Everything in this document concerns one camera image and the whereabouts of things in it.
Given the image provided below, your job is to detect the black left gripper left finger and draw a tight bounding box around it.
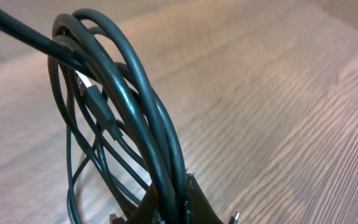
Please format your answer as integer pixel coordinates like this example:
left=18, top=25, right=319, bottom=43
left=126, top=185, right=160, bottom=224

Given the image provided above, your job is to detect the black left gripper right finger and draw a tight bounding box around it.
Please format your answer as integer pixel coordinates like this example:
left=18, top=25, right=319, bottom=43
left=185, top=174, right=223, bottom=224

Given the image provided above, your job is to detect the black thin USB cable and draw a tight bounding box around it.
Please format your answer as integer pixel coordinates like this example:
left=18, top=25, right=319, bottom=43
left=47, top=26, right=155, bottom=224

